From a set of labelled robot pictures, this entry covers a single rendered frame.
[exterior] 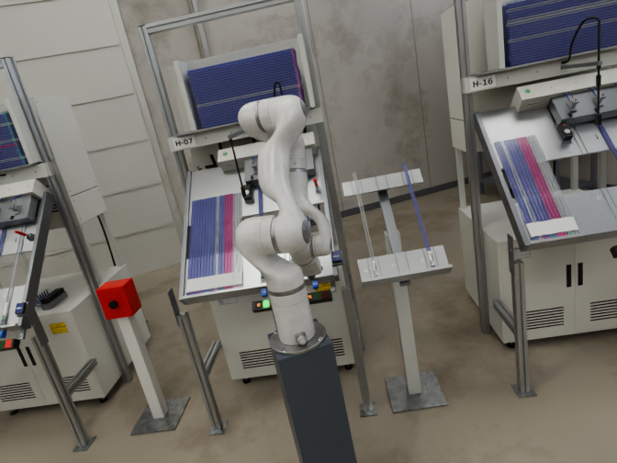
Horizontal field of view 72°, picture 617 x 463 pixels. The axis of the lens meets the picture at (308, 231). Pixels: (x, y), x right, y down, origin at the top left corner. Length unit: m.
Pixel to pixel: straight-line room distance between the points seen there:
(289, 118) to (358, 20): 3.95
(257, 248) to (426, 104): 4.45
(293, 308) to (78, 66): 3.86
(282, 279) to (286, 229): 0.16
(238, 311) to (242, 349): 0.23
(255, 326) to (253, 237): 1.09
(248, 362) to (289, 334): 1.07
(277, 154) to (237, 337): 1.28
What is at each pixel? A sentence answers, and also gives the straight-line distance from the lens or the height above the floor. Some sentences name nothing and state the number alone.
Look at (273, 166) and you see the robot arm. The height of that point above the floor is 1.26.
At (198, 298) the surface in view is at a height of 0.71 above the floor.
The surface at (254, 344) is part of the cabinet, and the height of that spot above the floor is 0.27.
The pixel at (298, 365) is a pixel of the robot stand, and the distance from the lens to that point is 1.38.
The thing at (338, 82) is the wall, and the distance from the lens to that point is 5.05.
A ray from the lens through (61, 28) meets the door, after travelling 4.86.
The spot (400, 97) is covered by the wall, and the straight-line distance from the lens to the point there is 5.35.
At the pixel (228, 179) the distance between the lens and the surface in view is 2.19.
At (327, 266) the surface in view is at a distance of 1.81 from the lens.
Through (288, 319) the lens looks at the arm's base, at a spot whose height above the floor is 0.81.
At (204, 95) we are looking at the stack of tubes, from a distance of 2.17.
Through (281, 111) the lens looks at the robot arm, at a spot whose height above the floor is 1.41.
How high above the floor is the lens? 1.43
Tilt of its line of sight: 17 degrees down
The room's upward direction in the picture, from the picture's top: 12 degrees counter-clockwise
